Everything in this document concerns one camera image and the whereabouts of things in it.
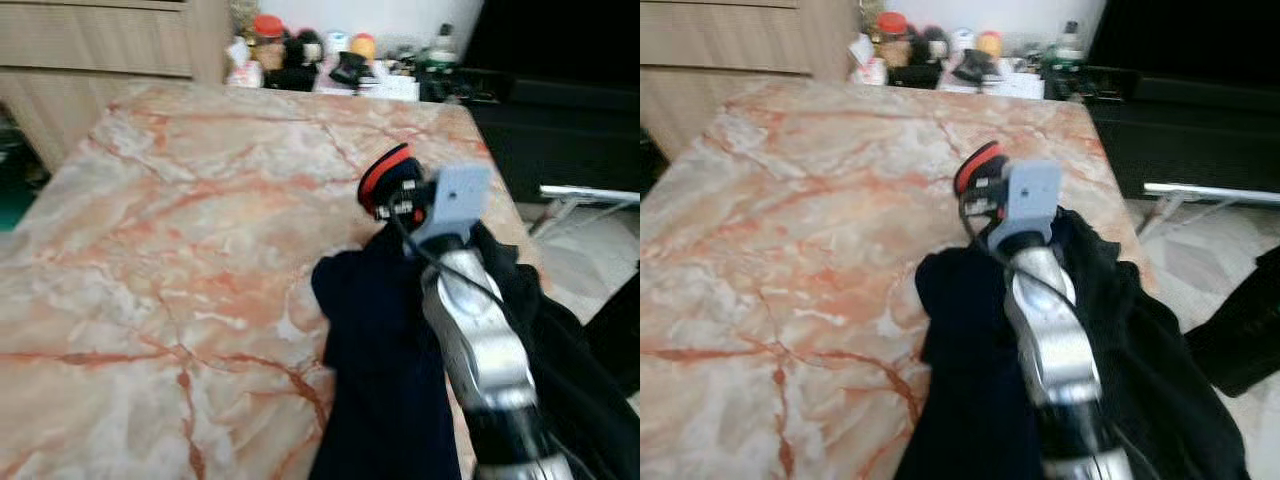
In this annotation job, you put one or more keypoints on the navy sweater with red stripe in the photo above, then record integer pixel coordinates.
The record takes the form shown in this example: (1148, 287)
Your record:
(970, 350)
(380, 350)

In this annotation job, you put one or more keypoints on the black garment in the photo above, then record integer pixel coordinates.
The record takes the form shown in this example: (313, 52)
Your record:
(545, 380)
(1150, 380)

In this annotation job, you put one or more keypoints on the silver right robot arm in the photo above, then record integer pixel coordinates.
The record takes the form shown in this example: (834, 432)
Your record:
(1060, 350)
(480, 350)

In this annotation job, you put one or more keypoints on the green bottle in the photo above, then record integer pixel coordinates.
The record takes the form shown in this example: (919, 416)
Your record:
(442, 55)
(1066, 52)

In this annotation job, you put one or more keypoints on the black television stand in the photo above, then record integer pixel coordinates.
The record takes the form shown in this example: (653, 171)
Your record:
(560, 150)
(1180, 150)

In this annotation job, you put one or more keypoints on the silver metal clothes rack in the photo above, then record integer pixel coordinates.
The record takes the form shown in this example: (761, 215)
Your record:
(1210, 190)
(590, 192)

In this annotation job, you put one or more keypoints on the red-capped brown jar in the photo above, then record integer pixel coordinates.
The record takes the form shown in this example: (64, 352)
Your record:
(892, 25)
(268, 30)

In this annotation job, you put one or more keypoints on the black television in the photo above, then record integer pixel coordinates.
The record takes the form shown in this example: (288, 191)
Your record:
(1180, 35)
(560, 35)

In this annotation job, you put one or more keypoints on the light wood cabinet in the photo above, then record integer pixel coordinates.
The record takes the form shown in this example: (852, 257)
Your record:
(730, 40)
(100, 40)

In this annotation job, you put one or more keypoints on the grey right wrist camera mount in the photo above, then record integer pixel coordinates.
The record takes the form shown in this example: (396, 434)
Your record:
(460, 195)
(1035, 190)

